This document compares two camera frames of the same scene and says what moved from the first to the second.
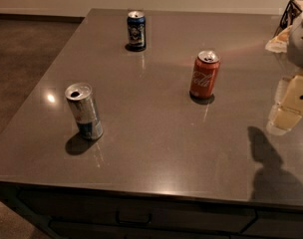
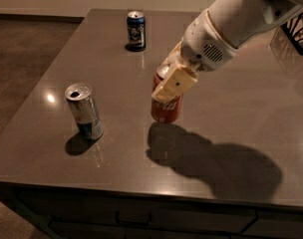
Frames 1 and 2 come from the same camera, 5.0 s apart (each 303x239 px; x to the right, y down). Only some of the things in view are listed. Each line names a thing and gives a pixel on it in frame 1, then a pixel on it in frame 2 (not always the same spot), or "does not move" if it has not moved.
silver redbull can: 85,110 does not move
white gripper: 301,43 → 201,43
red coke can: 204,74 → 166,111
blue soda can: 136,30 does not move
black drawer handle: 148,222 does not move
